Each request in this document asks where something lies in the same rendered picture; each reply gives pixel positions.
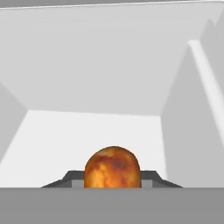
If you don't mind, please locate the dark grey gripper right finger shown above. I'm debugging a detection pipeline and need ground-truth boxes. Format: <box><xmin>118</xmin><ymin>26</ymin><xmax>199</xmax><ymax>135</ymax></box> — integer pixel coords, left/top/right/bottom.
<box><xmin>140</xmin><ymin>170</ymin><xmax>184</xmax><ymax>189</ymax></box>

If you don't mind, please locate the white fridge interior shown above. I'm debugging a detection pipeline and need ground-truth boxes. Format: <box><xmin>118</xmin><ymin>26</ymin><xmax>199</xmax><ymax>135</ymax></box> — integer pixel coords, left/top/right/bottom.
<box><xmin>0</xmin><ymin>0</ymin><xmax>224</xmax><ymax>189</ymax></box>

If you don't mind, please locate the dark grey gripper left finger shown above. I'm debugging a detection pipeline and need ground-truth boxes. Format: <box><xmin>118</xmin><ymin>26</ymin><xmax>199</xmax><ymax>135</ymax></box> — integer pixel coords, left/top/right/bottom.
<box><xmin>40</xmin><ymin>170</ymin><xmax>86</xmax><ymax>189</ymax></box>

